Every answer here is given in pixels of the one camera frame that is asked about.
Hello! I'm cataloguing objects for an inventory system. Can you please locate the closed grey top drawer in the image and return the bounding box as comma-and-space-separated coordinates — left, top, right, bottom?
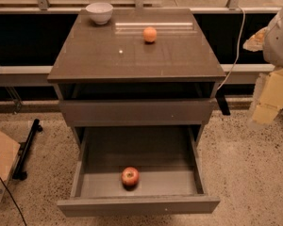
59, 100, 213, 127

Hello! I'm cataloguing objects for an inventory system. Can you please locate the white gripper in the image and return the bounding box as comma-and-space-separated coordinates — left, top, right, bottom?
242, 7, 283, 130

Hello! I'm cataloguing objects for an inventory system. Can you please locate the red apple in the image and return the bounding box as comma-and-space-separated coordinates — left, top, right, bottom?
121, 167, 140, 186

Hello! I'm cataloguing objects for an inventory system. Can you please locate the black cable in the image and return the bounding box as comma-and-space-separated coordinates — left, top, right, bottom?
0, 163, 28, 226

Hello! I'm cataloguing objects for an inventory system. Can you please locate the white ceramic bowl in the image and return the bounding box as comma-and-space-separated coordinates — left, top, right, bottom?
86, 2, 113, 24

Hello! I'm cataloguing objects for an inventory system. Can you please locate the grey drawer cabinet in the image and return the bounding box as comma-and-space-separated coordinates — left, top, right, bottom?
46, 8, 227, 218

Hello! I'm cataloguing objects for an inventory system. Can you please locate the cardboard box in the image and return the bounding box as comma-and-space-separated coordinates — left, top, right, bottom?
0, 130, 20, 202

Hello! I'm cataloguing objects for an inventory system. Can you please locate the orange fruit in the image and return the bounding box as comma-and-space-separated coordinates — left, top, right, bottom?
142, 26, 157, 43

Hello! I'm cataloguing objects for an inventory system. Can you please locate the open grey middle drawer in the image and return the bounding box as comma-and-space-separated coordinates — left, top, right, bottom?
58, 125, 220, 217

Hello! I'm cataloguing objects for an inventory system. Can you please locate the black metal stand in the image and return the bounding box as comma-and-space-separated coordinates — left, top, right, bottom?
12, 119, 42, 181

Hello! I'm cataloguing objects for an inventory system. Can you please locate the metal window railing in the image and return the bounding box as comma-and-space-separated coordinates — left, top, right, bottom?
0, 64, 275, 87

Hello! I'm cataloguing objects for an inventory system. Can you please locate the white cable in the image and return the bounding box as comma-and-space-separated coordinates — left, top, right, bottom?
217, 7, 246, 90

